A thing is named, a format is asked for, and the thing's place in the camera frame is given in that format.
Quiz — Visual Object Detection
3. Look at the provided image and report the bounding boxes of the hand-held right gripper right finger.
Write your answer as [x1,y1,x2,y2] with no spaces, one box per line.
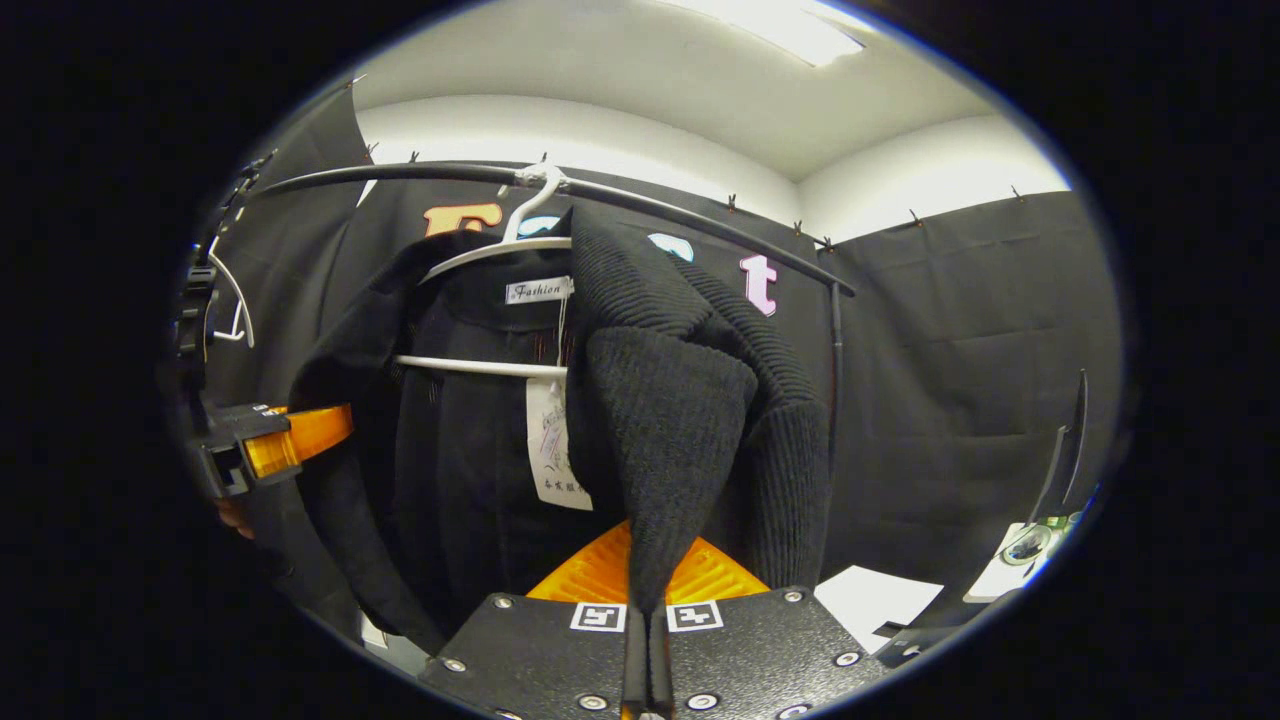
[648,536,896,720]

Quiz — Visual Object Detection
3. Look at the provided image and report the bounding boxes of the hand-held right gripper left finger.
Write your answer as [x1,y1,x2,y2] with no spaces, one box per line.
[418,520,651,720]

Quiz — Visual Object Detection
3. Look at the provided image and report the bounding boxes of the black knit jacket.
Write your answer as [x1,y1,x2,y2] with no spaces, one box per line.
[288,203,836,656]

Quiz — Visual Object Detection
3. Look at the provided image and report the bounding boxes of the white plastic hanger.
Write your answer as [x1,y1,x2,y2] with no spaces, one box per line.
[203,235,257,349]
[393,163,576,381]

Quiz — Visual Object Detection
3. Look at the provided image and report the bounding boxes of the white sheet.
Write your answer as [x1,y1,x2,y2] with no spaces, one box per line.
[815,565,946,653]

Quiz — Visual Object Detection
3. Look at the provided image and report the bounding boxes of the black stand base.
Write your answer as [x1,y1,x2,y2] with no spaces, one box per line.
[873,588,1023,668]

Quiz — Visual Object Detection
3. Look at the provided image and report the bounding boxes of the small white device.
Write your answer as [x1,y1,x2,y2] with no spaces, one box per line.
[963,508,1086,606]

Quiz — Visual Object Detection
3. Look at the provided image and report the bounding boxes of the black stand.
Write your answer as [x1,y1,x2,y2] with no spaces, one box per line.
[1030,368,1091,526]

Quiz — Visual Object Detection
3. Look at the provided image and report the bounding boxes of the ceiling light panel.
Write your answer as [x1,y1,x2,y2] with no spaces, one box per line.
[655,0,866,68]

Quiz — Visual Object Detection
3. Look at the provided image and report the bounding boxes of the black clothes rail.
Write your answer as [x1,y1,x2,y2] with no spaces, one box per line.
[255,160,858,481]

